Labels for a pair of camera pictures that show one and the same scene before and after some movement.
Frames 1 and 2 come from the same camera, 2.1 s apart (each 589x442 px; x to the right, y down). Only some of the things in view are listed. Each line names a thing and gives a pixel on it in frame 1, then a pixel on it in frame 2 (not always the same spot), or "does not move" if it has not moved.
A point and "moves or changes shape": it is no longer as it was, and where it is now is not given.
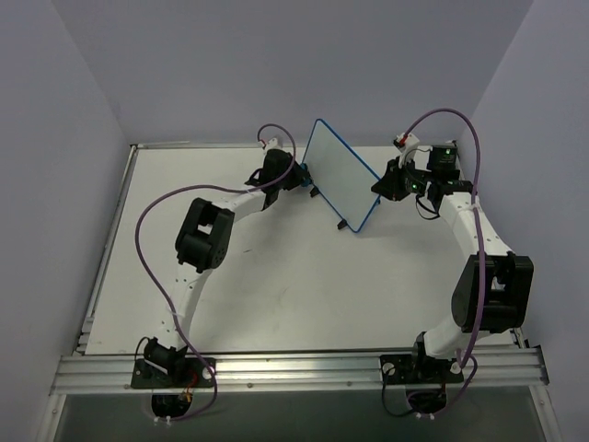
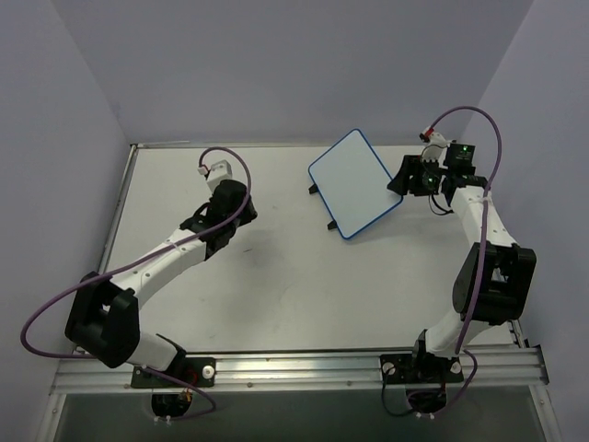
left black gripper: (298, 175) -> (242, 214)
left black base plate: (190, 372) does not move
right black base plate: (409, 368) does not move
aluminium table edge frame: (82, 342) does not move
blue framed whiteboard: (341, 179) moves or changes shape
